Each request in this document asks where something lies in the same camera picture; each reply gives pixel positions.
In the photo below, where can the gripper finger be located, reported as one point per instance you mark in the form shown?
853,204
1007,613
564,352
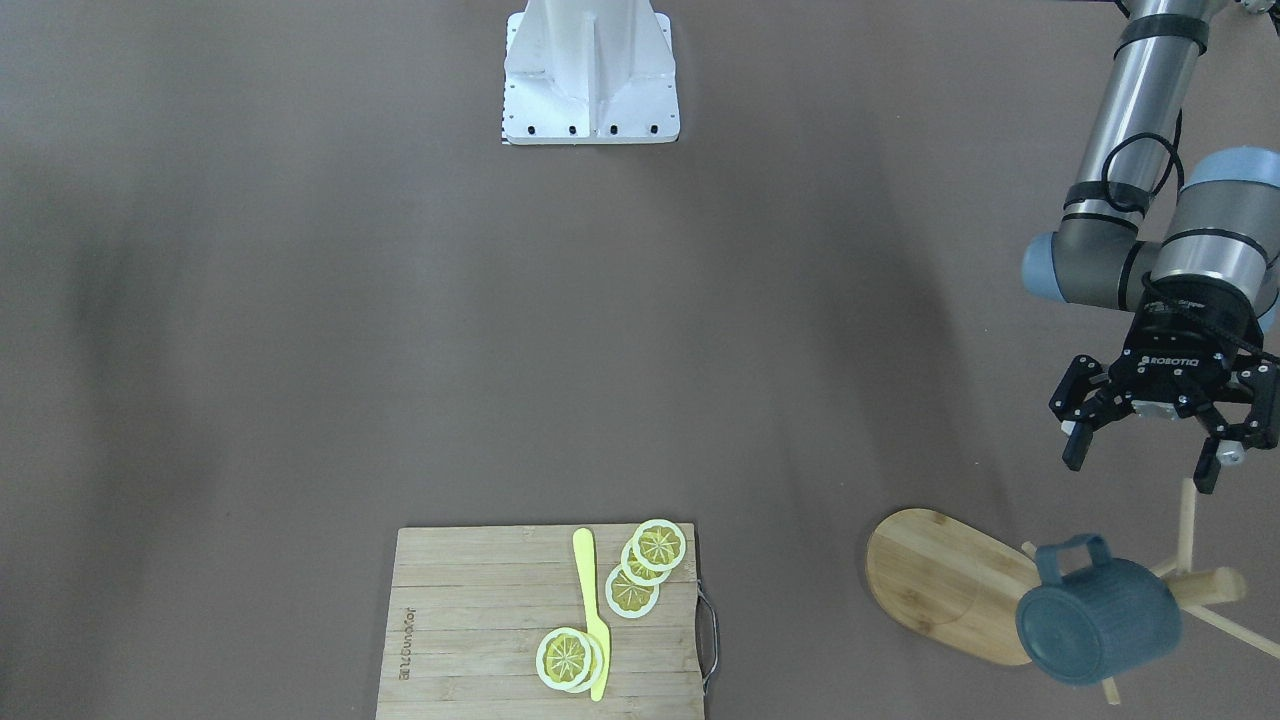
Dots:
1086,400
1256,386

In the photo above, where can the dark blue mug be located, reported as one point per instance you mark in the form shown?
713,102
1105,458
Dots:
1094,616

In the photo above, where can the wooden cup rack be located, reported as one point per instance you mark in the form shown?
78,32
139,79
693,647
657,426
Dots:
957,586

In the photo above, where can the lemon slice group upper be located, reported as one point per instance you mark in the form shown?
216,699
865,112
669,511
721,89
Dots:
648,559

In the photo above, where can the yellow plastic knife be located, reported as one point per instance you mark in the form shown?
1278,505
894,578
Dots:
584,555

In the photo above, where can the lemon slice lower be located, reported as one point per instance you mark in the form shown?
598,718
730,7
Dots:
569,661

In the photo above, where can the bamboo cutting board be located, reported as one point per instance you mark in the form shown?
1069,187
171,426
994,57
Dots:
469,606

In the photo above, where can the white pedestal column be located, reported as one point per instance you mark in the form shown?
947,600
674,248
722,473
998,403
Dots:
589,73

